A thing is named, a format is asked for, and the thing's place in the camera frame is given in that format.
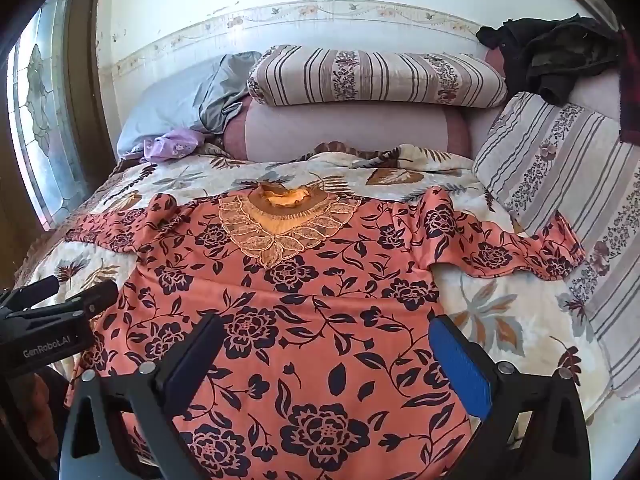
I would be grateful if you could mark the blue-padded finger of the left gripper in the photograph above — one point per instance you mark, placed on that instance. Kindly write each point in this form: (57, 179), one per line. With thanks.
(92, 301)

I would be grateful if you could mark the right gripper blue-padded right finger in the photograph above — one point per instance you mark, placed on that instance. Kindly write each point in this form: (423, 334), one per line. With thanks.
(529, 426)

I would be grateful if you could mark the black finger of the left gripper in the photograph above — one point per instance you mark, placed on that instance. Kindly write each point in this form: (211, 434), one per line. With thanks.
(21, 298)

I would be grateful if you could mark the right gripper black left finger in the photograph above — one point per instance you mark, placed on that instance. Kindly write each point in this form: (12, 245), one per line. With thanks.
(122, 426)

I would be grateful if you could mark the orange black floral blouse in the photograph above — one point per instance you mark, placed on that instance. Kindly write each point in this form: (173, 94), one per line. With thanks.
(325, 370)

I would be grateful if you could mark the black clothing pile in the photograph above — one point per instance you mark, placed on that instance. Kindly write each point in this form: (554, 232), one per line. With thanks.
(548, 57)

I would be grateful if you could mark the lilac floral cloth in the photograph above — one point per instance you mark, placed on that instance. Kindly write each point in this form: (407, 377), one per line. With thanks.
(175, 144)

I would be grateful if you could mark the stained glass window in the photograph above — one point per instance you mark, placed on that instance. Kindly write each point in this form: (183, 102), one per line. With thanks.
(41, 131)

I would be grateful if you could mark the grey-blue pillow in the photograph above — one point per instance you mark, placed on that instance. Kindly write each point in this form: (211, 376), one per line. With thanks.
(203, 97)

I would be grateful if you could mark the pink mauve long pillow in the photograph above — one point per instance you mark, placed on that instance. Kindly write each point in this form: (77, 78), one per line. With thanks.
(261, 133)

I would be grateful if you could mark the striped floral cushion right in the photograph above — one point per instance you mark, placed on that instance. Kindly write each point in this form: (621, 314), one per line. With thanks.
(540, 159)

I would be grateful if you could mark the striped floral bolster pillow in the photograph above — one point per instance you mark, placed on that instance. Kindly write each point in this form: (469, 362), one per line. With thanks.
(296, 75)

